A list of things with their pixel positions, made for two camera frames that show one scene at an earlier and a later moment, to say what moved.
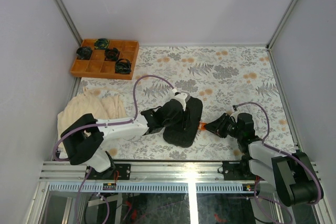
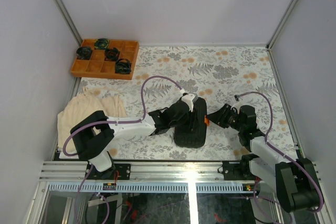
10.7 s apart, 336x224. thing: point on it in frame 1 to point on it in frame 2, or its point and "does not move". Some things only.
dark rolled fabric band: x=123 y=66 does not move
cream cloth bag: x=90 y=102 does not move
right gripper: x=217 y=126 to x=219 y=116
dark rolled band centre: x=111 y=54 does not move
